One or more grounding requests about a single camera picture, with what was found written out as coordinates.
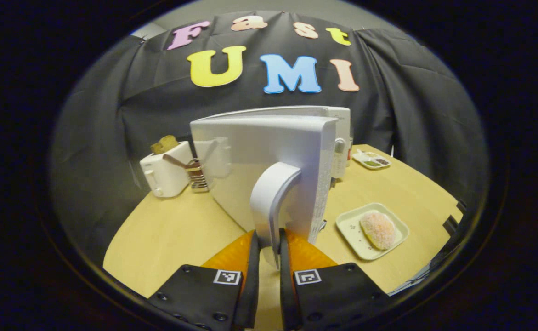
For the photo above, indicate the brown wooden spoon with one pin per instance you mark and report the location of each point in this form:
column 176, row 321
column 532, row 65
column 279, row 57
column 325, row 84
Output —
column 177, row 162

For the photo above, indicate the black metal frame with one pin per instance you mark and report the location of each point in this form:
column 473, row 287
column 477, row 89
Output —
column 452, row 223

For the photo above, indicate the divided seasoning tray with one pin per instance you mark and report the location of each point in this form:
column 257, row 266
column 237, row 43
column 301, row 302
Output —
column 370, row 160

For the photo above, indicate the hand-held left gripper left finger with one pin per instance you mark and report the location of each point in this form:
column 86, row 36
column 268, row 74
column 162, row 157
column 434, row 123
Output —
column 253, row 276

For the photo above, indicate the white microwave oven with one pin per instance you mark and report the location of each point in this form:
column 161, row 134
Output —
column 250, row 147

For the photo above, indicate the small red-label bottle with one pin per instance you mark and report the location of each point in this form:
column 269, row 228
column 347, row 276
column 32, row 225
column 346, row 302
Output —
column 350, row 149

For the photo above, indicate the brown bread slice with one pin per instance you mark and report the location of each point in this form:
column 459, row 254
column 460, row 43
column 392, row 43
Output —
column 164, row 144

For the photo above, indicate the white toaster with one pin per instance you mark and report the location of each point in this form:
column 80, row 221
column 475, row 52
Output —
column 165, row 177

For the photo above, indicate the sugar-coated bread roll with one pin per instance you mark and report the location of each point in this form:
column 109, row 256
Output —
column 378, row 230

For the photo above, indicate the square food plate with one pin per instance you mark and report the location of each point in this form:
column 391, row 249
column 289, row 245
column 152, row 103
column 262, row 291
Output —
column 349, row 227

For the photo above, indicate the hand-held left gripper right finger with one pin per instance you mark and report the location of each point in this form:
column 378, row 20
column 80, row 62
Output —
column 286, row 285

